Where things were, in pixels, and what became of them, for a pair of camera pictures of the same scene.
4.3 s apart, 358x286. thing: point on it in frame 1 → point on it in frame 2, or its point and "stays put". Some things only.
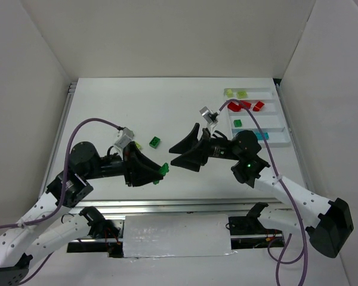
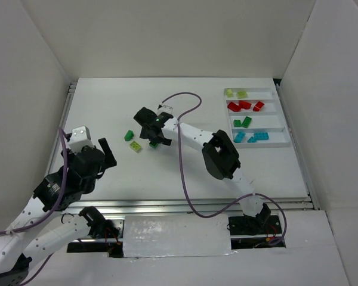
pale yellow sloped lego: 241,95 stays put
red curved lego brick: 244,104 stays put
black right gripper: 204,148 → 154,134
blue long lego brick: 259,136 stays put
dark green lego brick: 154,142 stays put
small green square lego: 237,123 stays put
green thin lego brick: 163,170 → 246,122
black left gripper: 128,164 → 101,159
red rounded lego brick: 258,105 stays put
